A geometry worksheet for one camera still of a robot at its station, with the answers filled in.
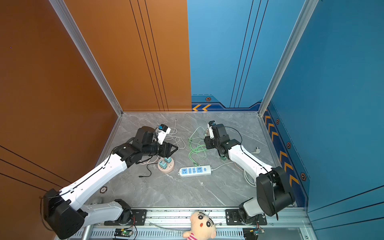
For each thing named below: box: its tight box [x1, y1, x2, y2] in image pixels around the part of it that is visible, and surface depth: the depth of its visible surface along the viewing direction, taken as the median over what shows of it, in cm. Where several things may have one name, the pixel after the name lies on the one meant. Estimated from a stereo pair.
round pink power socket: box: [157, 157, 175, 174], surface depth 91 cm
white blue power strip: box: [178, 165, 212, 177], surface depth 88 cm
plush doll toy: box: [182, 211, 216, 240], surface depth 66 cm
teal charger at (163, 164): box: [159, 160, 168, 169], surface depth 87 cm
